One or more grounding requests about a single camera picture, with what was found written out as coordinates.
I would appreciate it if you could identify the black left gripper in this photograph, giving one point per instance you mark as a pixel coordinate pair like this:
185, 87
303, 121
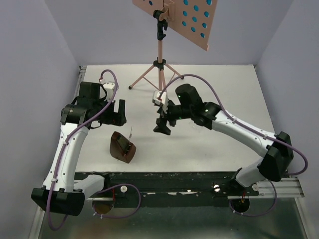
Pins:
116, 118

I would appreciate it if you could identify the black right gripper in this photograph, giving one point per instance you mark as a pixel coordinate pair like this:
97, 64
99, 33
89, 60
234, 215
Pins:
161, 127

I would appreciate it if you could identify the brown wooden metronome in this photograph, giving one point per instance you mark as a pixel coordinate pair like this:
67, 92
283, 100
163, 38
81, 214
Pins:
121, 148

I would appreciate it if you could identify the pink music stand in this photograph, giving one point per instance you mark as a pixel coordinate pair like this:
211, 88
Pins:
192, 19

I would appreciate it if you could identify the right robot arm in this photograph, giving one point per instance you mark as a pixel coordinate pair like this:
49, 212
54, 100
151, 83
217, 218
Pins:
274, 149

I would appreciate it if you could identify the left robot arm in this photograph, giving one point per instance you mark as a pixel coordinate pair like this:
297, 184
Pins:
59, 193

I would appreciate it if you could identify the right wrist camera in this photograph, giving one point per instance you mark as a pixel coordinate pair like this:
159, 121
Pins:
160, 99

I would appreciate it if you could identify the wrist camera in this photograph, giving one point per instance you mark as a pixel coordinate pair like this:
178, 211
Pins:
160, 99
110, 88

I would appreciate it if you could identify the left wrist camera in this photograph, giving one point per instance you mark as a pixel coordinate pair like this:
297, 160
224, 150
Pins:
110, 88

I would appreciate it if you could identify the black mounting rail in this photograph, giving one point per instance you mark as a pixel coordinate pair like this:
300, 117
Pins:
172, 189

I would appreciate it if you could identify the aluminium frame rail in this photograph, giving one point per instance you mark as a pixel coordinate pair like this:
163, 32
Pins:
286, 188

